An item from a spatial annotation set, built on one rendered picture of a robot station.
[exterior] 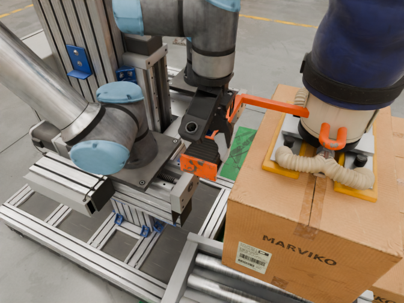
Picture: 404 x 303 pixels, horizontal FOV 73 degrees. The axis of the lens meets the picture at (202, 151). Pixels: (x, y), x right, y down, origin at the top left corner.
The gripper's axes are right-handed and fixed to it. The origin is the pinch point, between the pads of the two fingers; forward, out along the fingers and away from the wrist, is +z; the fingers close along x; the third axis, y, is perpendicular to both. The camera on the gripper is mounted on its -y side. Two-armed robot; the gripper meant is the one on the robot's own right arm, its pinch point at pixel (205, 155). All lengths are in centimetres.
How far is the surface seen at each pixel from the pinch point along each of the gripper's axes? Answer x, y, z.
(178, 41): 164, 296, 114
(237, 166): 15, 109, 118
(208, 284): -4, -3, 65
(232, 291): -14, -1, 65
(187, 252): 7, 3, 61
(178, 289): 4, -10, 61
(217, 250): -3, 9, 61
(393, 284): -69, 26, 64
